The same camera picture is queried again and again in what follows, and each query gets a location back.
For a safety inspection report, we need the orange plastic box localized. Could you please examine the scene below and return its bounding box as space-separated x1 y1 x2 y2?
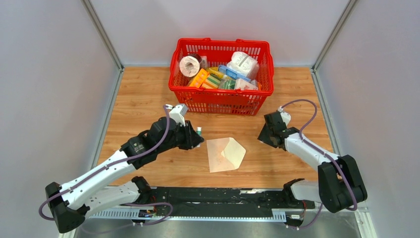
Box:
187 68 209 88

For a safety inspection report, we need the red plastic shopping basket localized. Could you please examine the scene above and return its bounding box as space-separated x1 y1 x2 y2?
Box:
168 38 274 116

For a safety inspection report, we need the blue plastic package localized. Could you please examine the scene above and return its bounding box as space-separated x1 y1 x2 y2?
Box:
218 65 251 82

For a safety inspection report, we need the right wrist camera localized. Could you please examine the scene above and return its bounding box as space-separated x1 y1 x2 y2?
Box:
277 106 291 126

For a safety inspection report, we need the white small box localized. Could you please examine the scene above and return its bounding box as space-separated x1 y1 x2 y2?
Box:
234 78 259 91

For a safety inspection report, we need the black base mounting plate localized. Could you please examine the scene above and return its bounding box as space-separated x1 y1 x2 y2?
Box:
135 187 315 218

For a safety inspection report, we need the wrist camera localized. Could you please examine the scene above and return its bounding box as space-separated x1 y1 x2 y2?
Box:
277 106 291 126
164 104 188 126

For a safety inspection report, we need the green yellow sponge pack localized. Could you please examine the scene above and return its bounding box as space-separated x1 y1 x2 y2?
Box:
201 74 221 89

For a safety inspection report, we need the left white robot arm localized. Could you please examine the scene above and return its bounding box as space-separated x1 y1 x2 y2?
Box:
45 117 204 234

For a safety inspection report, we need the wrapped white tissue pack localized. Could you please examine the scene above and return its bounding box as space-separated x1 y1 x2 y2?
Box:
227 51 260 80

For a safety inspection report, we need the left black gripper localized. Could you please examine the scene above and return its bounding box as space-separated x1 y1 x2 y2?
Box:
157 120 204 154

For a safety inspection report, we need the cream paper envelope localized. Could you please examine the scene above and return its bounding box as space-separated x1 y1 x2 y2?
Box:
206 137 246 173

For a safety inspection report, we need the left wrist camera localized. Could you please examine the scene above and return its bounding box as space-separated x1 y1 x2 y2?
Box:
164 104 188 126

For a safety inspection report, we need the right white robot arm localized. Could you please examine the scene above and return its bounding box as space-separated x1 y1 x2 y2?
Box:
258 111 368 213

